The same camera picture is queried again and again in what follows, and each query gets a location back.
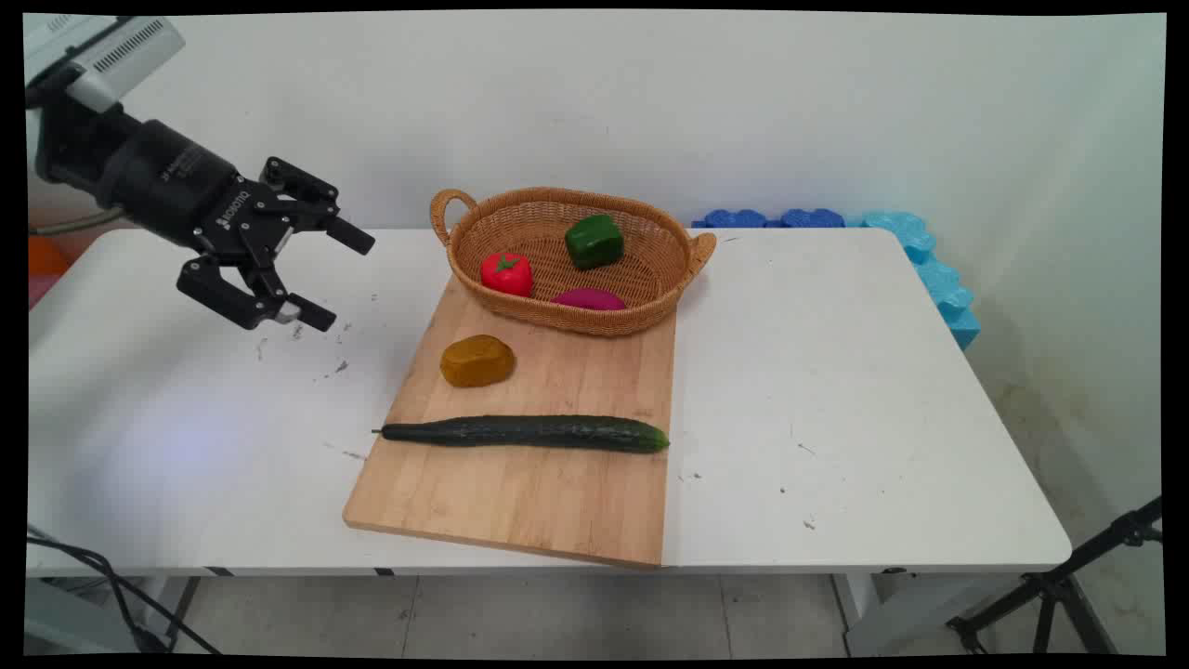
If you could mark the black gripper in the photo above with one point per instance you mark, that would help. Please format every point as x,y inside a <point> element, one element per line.
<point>163,177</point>

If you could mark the long dark green cucumber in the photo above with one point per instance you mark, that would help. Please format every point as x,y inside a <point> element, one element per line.
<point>529,433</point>

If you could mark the brown toy potato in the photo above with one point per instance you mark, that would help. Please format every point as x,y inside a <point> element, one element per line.
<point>476,361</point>

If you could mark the red toy tomato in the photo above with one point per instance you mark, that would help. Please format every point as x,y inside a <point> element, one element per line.
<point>506,275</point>

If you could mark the orange object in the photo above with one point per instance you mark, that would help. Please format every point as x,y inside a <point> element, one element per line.
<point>45,257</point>

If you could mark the woven wicker basket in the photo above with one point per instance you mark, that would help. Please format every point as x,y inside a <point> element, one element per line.
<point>576,269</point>

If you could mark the purple toy sweet potato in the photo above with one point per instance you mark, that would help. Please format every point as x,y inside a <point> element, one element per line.
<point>589,299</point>

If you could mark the green toy bell pepper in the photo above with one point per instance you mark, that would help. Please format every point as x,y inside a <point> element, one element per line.
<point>594,241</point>

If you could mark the wooden cutting board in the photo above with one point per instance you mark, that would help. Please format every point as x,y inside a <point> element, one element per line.
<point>520,492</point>

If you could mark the black table leg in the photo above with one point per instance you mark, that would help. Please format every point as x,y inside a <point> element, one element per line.
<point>183,609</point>

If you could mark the dark blue foam mat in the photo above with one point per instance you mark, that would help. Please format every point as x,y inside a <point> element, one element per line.
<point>812,218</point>
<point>734,219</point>

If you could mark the light blue foam mat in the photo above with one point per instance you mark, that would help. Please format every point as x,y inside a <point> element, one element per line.
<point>938,279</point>

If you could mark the white table support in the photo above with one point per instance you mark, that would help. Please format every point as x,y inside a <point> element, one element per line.
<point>892,613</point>

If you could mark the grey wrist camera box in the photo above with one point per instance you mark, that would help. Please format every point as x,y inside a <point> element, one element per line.
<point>121,56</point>

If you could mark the black camera tripod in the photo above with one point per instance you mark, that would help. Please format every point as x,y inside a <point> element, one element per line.
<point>1059,585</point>

